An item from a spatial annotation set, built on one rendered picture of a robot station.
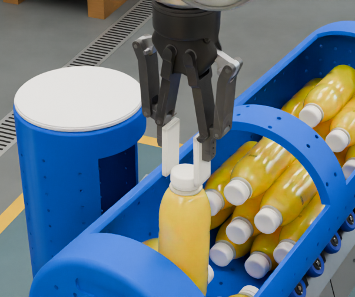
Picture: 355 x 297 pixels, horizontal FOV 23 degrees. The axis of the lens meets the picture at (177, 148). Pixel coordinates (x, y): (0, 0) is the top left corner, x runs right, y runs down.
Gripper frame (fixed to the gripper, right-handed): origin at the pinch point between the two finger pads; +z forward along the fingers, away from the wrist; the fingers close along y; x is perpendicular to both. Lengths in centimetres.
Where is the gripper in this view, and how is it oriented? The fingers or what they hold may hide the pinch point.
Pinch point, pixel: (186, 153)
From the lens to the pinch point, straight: 103.9
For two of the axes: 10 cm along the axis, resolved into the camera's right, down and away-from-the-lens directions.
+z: 0.0, 8.5, 5.3
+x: -5.2, 4.6, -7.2
